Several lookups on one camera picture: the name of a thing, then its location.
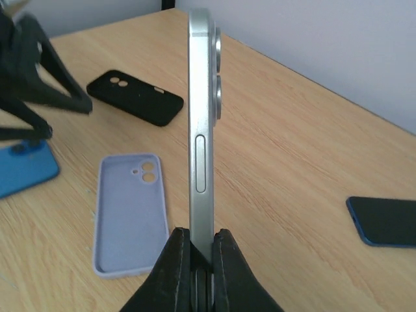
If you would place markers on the black phone case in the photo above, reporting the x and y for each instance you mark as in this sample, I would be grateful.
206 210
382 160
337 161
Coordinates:
136 97

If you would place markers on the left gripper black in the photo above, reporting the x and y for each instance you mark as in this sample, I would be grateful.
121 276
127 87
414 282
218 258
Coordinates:
24 47

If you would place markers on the dark blue phone screen up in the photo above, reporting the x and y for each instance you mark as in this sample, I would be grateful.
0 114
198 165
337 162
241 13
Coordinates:
383 222

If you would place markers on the lilac phone case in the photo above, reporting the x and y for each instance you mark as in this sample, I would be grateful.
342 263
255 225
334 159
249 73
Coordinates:
131 226

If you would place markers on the black aluminium frame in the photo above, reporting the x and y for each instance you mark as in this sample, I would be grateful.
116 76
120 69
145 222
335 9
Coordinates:
168 4

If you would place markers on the blue phone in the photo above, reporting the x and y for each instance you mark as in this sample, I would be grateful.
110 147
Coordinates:
26 164

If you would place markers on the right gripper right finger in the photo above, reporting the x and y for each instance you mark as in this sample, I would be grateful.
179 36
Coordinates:
235 286

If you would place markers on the silver white phone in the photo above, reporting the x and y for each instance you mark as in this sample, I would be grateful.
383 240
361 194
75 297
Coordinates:
204 110

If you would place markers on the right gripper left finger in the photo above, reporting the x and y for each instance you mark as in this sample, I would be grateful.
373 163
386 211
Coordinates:
167 288

